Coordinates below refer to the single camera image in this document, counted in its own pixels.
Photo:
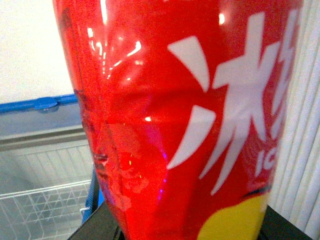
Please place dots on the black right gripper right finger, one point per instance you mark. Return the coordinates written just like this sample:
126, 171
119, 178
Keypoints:
276, 227

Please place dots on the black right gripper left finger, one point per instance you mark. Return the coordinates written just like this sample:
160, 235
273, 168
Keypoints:
101, 225

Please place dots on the red cola bottle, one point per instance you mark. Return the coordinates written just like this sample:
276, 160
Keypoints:
183, 104

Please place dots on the white blue chest freezer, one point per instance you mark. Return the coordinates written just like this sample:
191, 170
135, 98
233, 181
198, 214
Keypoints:
45, 166

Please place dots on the sliding glass freezer lid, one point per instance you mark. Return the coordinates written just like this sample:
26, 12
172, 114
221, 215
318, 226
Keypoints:
39, 122

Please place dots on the white wire freezer basket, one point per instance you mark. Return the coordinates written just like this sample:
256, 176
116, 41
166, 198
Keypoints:
50, 213

